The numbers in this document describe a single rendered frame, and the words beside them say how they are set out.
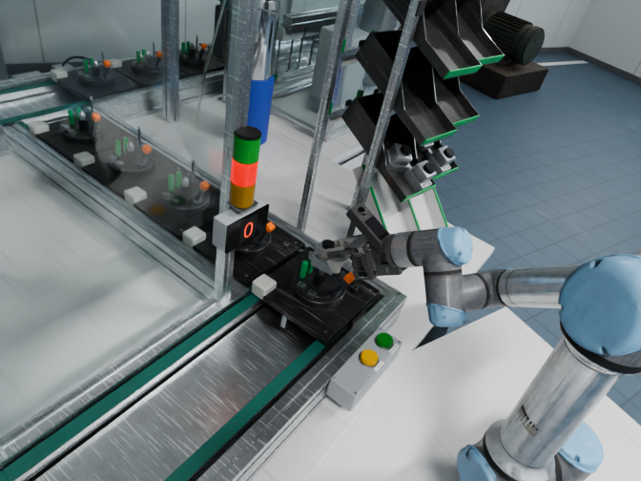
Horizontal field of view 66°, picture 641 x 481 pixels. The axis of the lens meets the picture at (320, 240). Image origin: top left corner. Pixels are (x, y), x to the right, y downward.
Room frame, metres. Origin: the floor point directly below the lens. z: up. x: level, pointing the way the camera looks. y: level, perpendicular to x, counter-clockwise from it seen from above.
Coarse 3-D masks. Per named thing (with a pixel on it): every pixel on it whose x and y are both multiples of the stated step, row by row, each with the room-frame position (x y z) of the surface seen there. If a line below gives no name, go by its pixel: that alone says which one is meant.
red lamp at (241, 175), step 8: (232, 160) 0.80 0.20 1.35; (232, 168) 0.80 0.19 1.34; (240, 168) 0.79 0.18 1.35; (248, 168) 0.79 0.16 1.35; (256, 168) 0.80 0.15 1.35; (232, 176) 0.80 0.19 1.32; (240, 176) 0.79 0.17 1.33; (248, 176) 0.79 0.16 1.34; (256, 176) 0.81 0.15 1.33; (240, 184) 0.79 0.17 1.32; (248, 184) 0.79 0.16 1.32
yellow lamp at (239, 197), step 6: (234, 186) 0.79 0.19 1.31; (252, 186) 0.80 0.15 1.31; (234, 192) 0.79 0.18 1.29; (240, 192) 0.79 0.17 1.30; (246, 192) 0.79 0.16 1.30; (252, 192) 0.80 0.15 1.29; (234, 198) 0.79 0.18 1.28; (240, 198) 0.79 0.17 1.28; (246, 198) 0.79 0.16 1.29; (252, 198) 0.80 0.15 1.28; (234, 204) 0.79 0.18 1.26; (240, 204) 0.79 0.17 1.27; (246, 204) 0.79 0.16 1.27; (252, 204) 0.81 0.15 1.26
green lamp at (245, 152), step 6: (234, 138) 0.80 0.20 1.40; (240, 138) 0.79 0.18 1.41; (258, 138) 0.81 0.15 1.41; (234, 144) 0.80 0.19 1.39; (240, 144) 0.79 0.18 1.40; (246, 144) 0.79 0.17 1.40; (252, 144) 0.79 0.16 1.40; (258, 144) 0.80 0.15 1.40; (234, 150) 0.80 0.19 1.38; (240, 150) 0.79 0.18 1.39; (246, 150) 0.79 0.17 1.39; (252, 150) 0.79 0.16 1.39; (258, 150) 0.81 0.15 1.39; (234, 156) 0.79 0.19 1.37; (240, 156) 0.79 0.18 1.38; (246, 156) 0.79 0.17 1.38; (252, 156) 0.79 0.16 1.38; (258, 156) 0.81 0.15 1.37; (240, 162) 0.79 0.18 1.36; (246, 162) 0.79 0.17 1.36; (252, 162) 0.79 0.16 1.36
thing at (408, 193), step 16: (368, 96) 1.24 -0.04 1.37; (352, 112) 1.20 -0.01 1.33; (368, 112) 1.30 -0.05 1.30; (352, 128) 1.20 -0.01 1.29; (368, 128) 1.16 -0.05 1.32; (400, 128) 1.26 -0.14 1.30; (368, 144) 1.16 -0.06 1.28; (384, 144) 1.22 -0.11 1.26; (384, 160) 1.12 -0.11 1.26; (416, 160) 1.21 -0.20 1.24; (384, 176) 1.11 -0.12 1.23; (400, 176) 1.14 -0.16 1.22; (400, 192) 1.07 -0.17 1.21
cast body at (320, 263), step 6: (324, 240) 0.93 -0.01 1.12; (330, 240) 0.93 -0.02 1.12; (318, 246) 0.91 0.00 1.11; (324, 246) 0.91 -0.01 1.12; (330, 246) 0.91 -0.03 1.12; (336, 246) 0.92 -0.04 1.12; (312, 252) 0.94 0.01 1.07; (312, 258) 0.91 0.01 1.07; (318, 258) 0.91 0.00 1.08; (312, 264) 0.91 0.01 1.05; (318, 264) 0.90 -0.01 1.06; (324, 264) 0.89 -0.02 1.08; (324, 270) 0.89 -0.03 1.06; (330, 270) 0.89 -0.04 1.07
